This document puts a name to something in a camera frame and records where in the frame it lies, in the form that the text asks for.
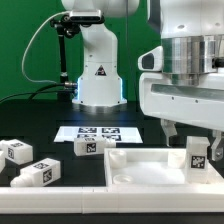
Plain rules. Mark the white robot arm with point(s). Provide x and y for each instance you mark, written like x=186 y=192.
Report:
x=182 y=79

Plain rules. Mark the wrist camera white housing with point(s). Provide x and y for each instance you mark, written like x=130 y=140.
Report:
x=152 y=60

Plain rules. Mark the white square tabletop part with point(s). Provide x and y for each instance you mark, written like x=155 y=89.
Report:
x=150 y=167

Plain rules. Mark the white L-shaped fence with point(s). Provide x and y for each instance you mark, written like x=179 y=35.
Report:
x=113 y=199

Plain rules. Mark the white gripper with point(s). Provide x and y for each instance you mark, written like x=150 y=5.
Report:
x=201 y=106

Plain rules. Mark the grey camera on stand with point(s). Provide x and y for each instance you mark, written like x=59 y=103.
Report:
x=91 y=16

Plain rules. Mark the white paper with tags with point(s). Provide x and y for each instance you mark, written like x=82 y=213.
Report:
x=119 y=134

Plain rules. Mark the black camera stand pole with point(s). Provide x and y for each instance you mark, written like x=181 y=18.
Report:
x=65 y=28

